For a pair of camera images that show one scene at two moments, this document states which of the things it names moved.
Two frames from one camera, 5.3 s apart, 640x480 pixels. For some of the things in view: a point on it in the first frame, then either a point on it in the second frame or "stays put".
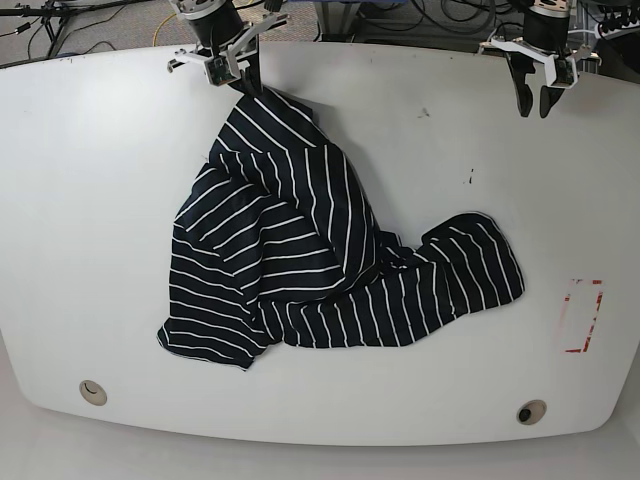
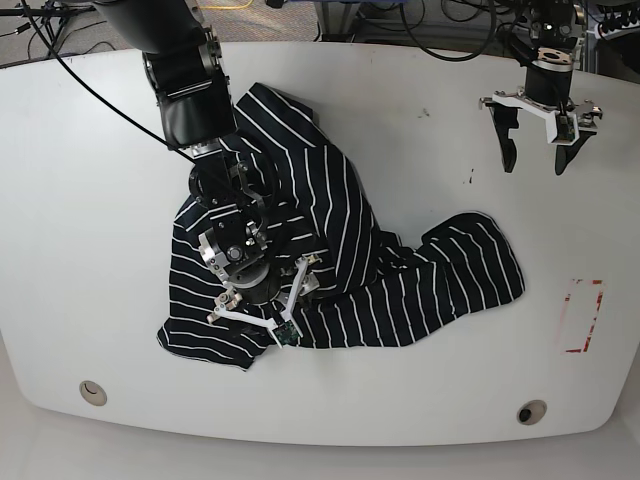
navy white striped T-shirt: x=277 y=242 stays put
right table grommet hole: x=531 y=412 stays put
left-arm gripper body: x=222 y=36 -> x=253 y=293
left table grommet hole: x=93 y=392 stays put
